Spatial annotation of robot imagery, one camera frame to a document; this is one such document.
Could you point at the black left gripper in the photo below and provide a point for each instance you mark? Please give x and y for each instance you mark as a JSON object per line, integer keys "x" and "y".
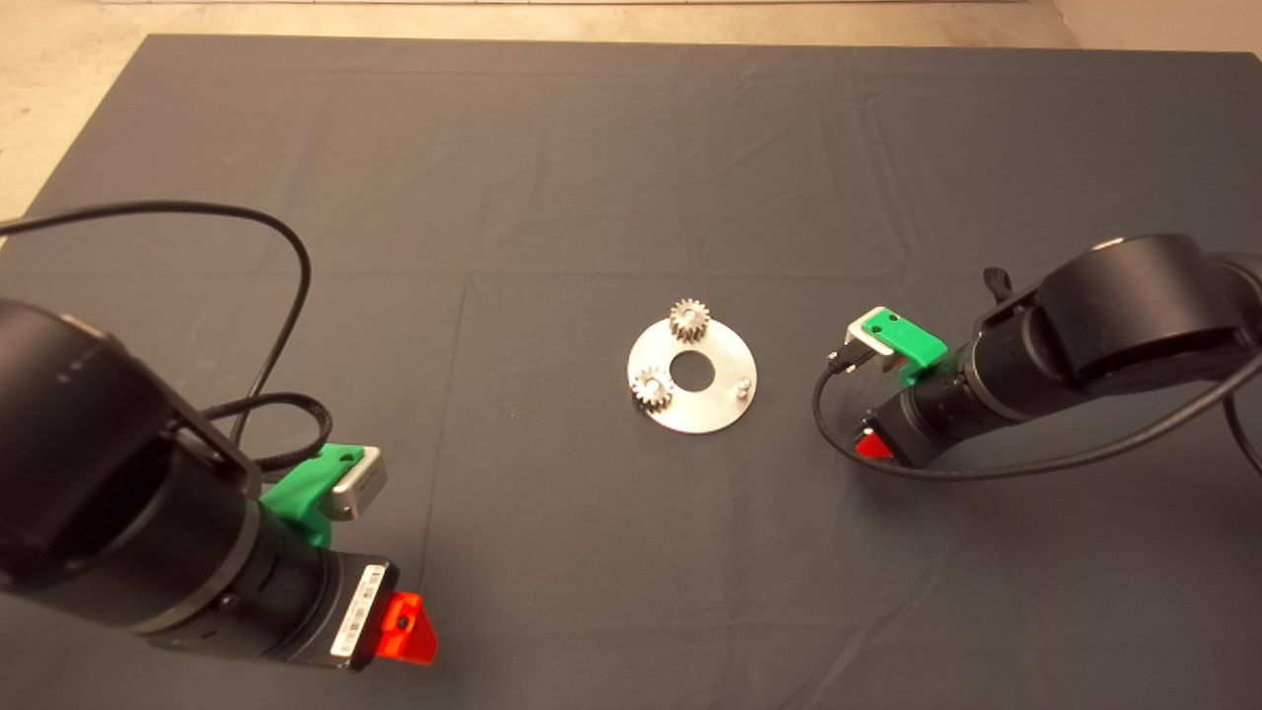
{"x": 340, "y": 611}

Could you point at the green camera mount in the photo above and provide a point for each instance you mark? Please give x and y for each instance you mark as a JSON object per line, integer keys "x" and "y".
{"x": 907, "y": 340}
{"x": 306, "y": 483}

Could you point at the dark grey table cloth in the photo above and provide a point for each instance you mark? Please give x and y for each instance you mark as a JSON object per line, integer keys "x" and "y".
{"x": 592, "y": 197}

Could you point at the small steel gear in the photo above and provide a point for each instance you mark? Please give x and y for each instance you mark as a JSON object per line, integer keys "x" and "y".
{"x": 653, "y": 390}
{"x": 689, "y": 320}

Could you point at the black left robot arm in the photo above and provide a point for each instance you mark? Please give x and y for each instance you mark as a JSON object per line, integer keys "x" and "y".
{"x": 79, "y": 463}

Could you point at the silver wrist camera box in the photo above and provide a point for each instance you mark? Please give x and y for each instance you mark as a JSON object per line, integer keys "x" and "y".
{"x": 355, "y": 488}
{"x": 870, "y": 347}

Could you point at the round metal plate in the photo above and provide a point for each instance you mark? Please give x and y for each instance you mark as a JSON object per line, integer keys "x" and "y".
{"x": 705, "y": 414}

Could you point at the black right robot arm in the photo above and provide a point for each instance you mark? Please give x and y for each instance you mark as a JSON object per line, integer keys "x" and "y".
{"x": 1114, "y": 316}

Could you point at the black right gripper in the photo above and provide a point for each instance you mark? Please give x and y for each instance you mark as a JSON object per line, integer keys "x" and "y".
{"x": 912, "y": 429}

